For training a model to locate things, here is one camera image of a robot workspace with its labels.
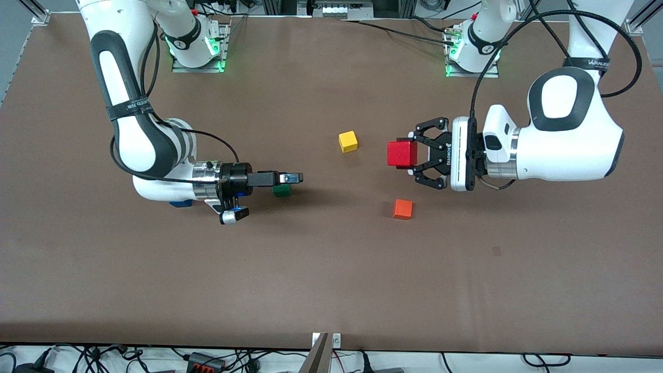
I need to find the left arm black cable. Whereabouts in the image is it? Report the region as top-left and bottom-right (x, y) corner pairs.
(469, 0), (643, 119)

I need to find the black orange power strip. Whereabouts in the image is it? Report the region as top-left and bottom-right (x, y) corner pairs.
(186, 352), (227, 373)

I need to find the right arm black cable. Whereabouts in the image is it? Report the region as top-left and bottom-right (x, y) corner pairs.
(110, 21), (240, 185)

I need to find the red wooden block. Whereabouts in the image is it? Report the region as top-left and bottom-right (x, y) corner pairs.
(387, 140), (418, 169)

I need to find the table cover sheet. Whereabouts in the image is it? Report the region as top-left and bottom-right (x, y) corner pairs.
(0, 13), (663, 358)

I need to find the curved black table cable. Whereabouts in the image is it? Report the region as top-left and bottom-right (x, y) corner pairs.
(409, 16), (449, 34)

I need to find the white terminal device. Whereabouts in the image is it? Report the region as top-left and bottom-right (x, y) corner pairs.
(313, 0), (374, 19)

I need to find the black base cable bundle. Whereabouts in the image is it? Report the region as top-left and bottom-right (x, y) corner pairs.
(199, 0), (248, 16)

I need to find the left arm black strap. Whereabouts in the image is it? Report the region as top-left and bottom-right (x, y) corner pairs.
(563, 57), (611, 71)

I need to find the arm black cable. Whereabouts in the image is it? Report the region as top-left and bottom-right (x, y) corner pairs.
(110, 21), (240, 185)
(469, 0), (643, 119)

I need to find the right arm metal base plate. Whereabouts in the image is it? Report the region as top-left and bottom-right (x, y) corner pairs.
(171, 21), (228, 73)

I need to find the right arm black strap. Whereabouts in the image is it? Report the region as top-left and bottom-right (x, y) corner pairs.
(106, 97), (155, 121)

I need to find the thin grey gripper cable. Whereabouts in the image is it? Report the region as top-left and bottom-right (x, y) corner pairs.
(479, 175), (517, 190)

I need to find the looped black cable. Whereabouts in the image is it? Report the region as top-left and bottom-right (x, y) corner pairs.
(522, 353), (572, 368)

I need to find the aluminium frame corner bracket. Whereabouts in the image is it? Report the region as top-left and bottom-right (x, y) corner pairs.
(624, 0), (663, 36)
(21, 0), (51, 25)

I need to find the grey metal post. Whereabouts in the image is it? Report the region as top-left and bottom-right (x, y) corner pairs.
(299, 333), (330, 373)

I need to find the long black table cable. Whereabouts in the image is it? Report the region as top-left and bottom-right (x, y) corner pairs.
(342, 20), (456, 46)

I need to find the arm black strap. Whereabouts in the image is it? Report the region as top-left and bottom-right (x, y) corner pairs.
(106, 97), (155, 121)
(563, 57), (611, 71)

